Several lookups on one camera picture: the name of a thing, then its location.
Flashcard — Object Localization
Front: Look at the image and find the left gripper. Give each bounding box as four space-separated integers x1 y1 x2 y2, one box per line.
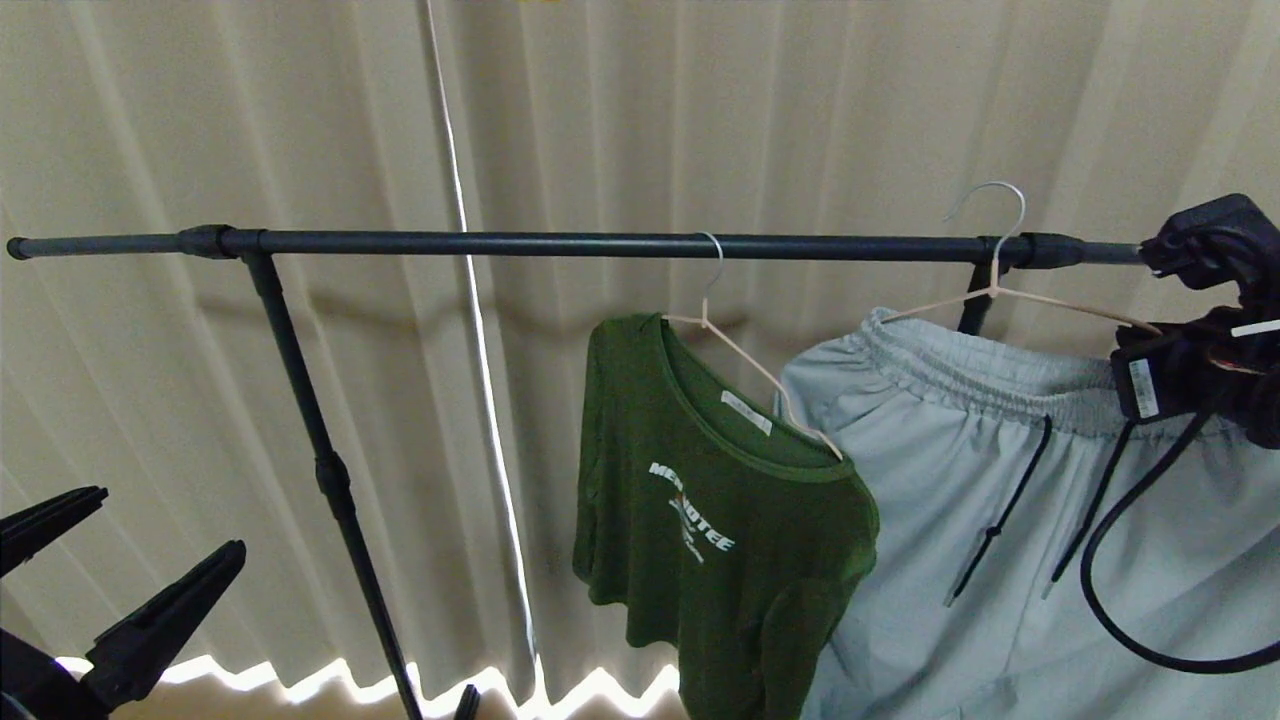
0 486 248 720

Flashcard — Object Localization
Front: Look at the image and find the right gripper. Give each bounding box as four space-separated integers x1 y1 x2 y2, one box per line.
1109 305 1280 451

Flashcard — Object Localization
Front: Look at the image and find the pink clothes hanger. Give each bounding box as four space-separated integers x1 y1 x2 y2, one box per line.
880 181 1167 337
661 231 847 463

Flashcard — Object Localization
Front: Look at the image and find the pale grey garment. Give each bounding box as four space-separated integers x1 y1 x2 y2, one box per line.
777 306 1280 720

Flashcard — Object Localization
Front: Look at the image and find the green long-sleeved shirt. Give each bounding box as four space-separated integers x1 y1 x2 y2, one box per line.
572 313 882 720

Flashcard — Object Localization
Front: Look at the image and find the black clothes rack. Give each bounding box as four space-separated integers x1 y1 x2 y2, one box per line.
5 224 1147 720

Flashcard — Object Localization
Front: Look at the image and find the beige curtain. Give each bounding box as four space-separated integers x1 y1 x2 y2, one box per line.
0 0 1280 706

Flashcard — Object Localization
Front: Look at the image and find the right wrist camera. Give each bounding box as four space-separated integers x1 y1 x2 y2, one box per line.
1139 193 1280 306

